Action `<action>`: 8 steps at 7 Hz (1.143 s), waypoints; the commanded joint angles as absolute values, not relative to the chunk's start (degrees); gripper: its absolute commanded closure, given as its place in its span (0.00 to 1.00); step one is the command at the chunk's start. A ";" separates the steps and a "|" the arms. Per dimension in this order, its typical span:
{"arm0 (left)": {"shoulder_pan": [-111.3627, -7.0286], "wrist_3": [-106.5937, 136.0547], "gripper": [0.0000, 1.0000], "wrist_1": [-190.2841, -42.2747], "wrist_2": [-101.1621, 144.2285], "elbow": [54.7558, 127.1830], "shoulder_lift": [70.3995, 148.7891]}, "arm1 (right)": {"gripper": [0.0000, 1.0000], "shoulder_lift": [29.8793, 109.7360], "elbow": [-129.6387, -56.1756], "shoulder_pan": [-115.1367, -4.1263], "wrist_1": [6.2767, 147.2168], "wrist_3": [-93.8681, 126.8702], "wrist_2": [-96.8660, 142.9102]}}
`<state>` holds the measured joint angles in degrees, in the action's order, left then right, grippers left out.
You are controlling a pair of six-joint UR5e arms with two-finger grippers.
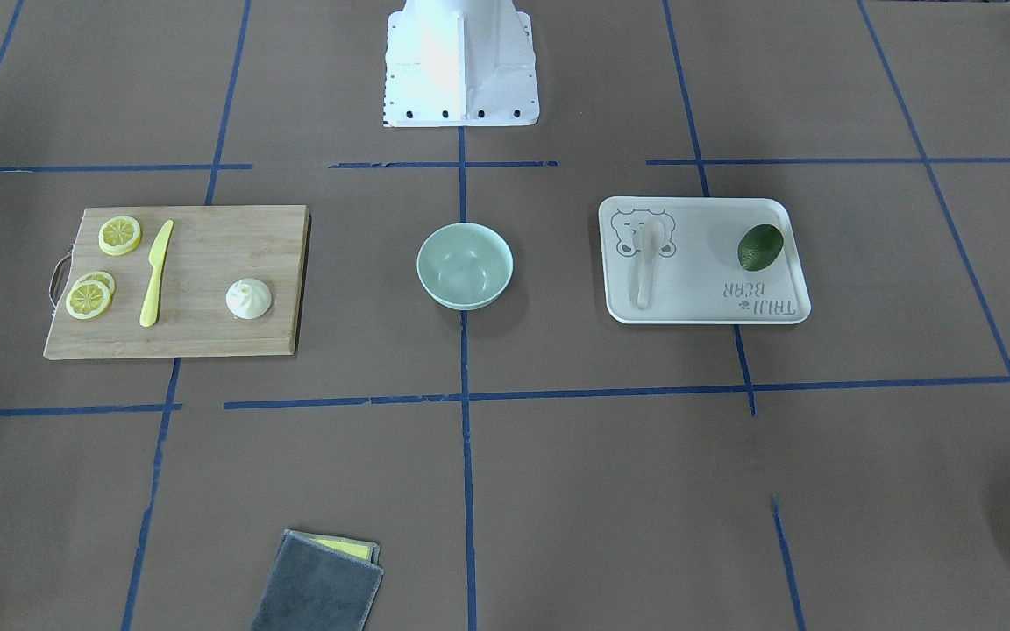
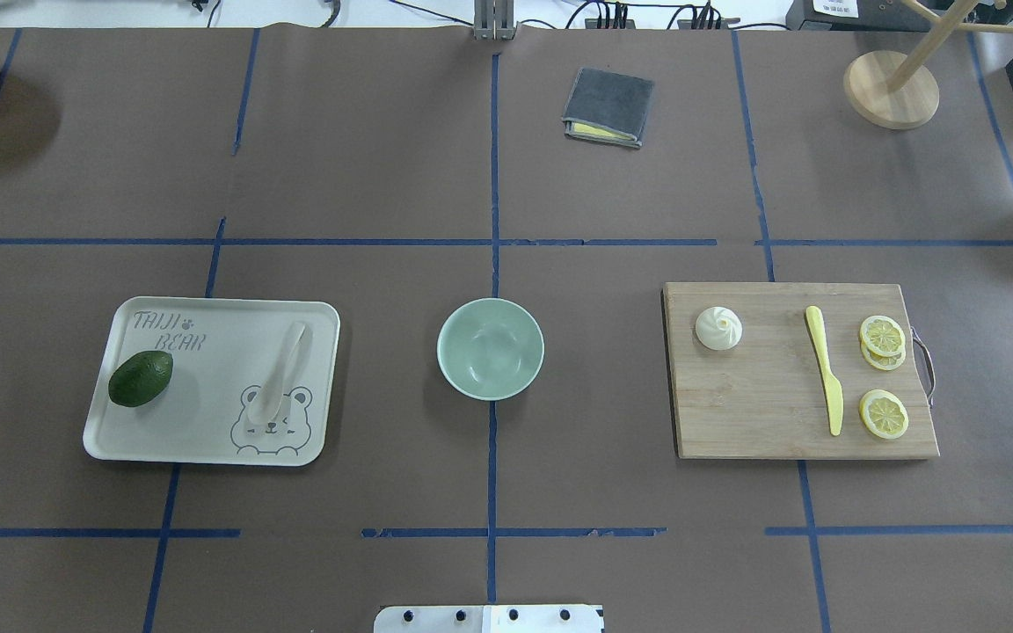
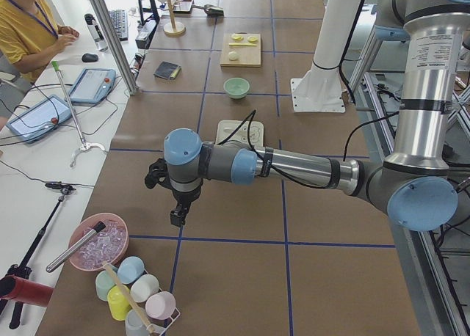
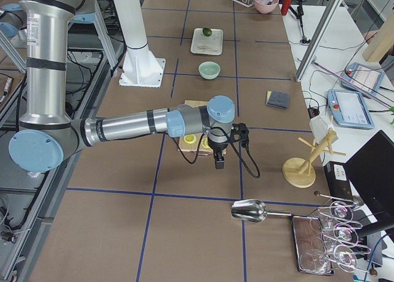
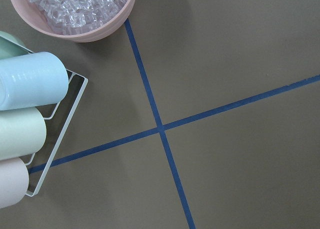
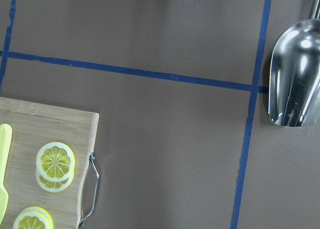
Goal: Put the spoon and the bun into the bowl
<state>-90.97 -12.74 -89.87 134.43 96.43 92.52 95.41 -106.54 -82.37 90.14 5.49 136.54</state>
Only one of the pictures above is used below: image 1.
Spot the white ceramic spoon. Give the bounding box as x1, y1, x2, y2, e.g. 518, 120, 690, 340
635, 218, 665, 310

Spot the white steamed bun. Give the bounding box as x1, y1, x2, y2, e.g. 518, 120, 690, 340
224, 277, 274, 320

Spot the light green bowl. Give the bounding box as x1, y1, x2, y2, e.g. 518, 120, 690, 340
416, 223, 514, 311

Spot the white bear tray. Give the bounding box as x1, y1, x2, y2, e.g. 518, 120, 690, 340
597, 196, 811, 326

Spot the yellow sponge cloth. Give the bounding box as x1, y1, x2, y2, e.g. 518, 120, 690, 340
306, 534, 380, 564

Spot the bamboo cutting board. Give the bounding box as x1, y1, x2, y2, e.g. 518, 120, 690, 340
44, 205, 311, 360

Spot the yellow plastic knife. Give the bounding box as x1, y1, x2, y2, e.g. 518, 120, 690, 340
138, 219, 174, 328

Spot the lemon slice top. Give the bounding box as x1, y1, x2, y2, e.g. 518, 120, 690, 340
97, 216, 143, 256

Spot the lemon slice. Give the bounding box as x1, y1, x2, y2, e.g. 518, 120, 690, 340
64, 280, 112, 321
97, 216, 143, 256
73, 269, 117, 296

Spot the lemon slice lower back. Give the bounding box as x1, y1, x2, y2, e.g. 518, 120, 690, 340
73, 269, 117, 296

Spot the lemon slice lower front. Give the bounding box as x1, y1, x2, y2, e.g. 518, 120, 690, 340
64, 280, 112, 321

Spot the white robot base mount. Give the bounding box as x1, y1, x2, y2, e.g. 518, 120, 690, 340
382, 1, 541, 128

